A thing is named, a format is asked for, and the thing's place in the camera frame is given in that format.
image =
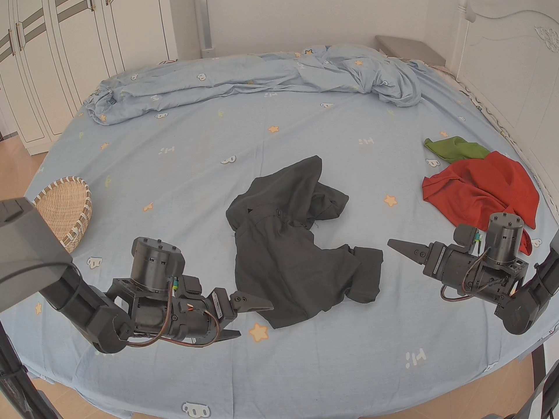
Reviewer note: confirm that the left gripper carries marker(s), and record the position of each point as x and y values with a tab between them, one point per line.
187	321

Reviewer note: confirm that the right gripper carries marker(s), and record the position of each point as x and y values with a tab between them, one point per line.
454	269

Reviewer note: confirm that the black shirt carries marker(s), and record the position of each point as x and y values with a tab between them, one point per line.
284	242

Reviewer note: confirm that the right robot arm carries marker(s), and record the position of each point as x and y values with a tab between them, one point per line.
519	308

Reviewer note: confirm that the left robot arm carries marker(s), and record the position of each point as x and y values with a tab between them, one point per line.
87	308

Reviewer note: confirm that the red garment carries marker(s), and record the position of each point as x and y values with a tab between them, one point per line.
480	190

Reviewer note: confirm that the green garment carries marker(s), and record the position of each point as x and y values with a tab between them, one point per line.
458	149

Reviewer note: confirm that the bed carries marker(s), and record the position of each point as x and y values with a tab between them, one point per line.
196	168

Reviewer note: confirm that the round woven basket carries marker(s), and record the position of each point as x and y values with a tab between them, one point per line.
61	207

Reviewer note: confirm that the grey bedside table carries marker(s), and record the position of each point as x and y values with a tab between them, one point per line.
406	48

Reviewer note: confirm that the pale blue quilt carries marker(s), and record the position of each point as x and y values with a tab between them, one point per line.
196	85

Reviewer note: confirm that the white wardrobe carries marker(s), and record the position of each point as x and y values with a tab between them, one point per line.
78	59

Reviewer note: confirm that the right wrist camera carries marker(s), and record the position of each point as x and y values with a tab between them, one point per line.
465	236

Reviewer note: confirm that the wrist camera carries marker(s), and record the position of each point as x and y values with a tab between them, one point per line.
465	236
190	286

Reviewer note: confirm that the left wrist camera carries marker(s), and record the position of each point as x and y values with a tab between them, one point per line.
190	286

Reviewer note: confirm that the grey vertical wall duct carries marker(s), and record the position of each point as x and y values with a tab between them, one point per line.
203	11

